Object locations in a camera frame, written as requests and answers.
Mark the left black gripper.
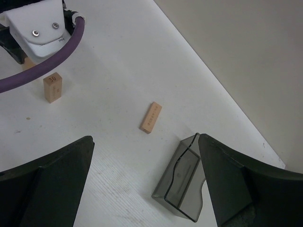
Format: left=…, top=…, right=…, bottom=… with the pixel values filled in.
left=0, top=24, right=26, bottom=64

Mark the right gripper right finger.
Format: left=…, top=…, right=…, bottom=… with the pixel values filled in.
left=198, top=134, right=303, bottom=227

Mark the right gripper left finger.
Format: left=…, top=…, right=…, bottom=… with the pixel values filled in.
left=0, top=136, right=95, bottom=227

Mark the wood block one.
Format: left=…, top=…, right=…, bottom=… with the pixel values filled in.
left=21, top=57, right=35, bottom=71

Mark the wood block three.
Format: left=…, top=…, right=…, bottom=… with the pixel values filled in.
left=43, top=72, right=62, bottom=103

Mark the smoky transparent plastic box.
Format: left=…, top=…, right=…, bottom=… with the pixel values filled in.
left=151, top=133, right=206, bottom=223

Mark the wood block two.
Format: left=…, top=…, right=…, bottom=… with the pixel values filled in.
left=140, top=102, right=162, bottom=134

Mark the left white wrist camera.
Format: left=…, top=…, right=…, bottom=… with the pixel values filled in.
left=0, top=0, right=71, bottom=64

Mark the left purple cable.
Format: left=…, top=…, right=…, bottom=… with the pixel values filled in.
left=0, top=16, right=86, bottom=93

